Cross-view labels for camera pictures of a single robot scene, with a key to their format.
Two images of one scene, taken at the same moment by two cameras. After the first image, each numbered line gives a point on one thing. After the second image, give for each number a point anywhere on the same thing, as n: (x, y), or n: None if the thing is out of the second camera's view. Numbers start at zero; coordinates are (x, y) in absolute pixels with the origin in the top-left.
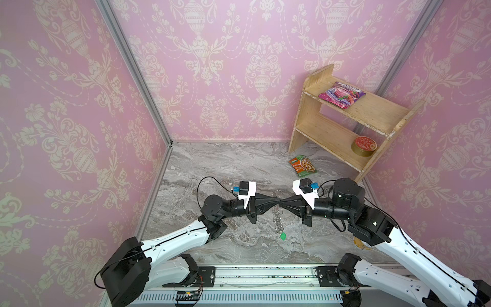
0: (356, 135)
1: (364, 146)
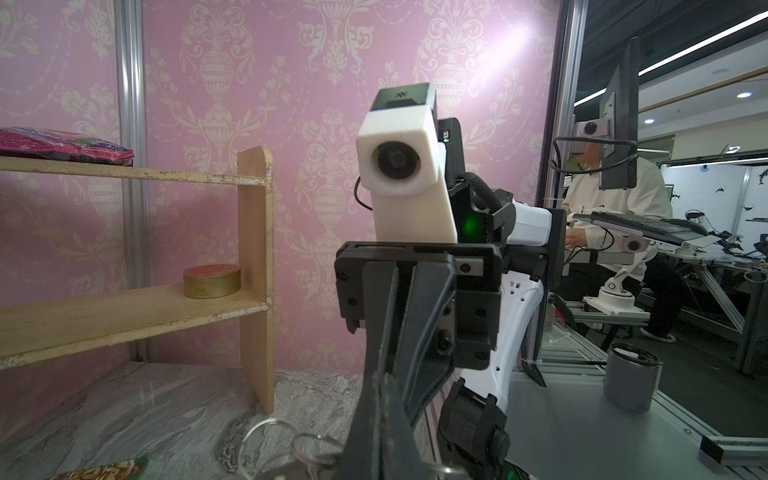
0: (37, 331)
1: (212, 281)
